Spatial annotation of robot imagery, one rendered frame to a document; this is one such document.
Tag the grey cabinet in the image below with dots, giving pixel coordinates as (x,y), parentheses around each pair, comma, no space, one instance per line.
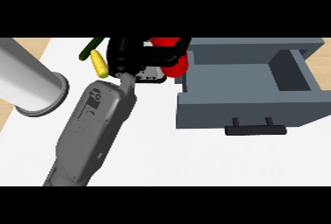
(233,51)

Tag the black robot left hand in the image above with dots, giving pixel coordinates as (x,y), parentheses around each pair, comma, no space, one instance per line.
(129,55)

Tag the green cucumber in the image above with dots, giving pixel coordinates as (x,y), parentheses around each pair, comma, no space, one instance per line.
(88,52)

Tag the red can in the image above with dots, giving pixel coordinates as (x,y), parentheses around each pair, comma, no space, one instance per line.
(177,71)

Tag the yellow corn cob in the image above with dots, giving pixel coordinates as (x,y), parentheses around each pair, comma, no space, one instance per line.
(100,64)

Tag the grey drawer box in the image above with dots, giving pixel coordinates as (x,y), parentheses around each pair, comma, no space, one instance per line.
(228,78)

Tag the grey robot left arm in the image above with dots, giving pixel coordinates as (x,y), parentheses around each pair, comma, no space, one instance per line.
(91,131)

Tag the grey drawer front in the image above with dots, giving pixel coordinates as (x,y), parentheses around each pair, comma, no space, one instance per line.
(208,112)

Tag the white grey-rimmed cylinder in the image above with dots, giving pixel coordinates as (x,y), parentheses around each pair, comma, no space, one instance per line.
(26,81)

